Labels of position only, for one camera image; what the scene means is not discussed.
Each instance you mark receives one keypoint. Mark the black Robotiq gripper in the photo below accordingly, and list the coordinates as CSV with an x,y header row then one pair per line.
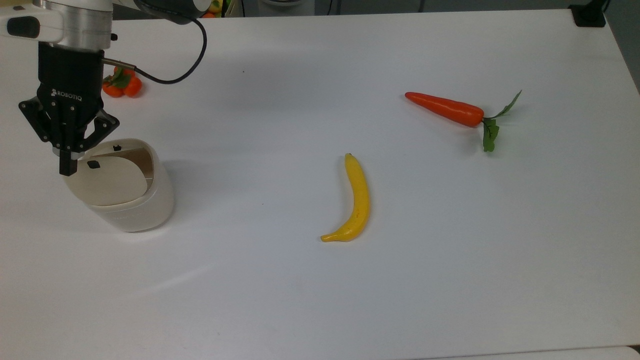
x,y
70,75

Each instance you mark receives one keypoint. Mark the cream garbage bin with lid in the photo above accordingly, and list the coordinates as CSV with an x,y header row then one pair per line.
x,y
135,205

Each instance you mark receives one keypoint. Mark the orange tangerine cluster with leaves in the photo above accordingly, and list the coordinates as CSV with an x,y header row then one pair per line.
x,y
131,86

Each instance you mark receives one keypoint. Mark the basket of toy fruit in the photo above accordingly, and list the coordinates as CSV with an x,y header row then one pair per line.
x,y
217,7

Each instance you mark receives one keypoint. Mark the yellow toy banana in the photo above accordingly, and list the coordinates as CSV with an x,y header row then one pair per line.
x,y
359,200

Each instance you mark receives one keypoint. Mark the orange toy carrot with leaves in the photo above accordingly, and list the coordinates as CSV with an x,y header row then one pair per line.
x,y
450,108

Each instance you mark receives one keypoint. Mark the black table clamp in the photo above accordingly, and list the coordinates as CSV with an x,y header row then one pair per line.
x,y
589,14

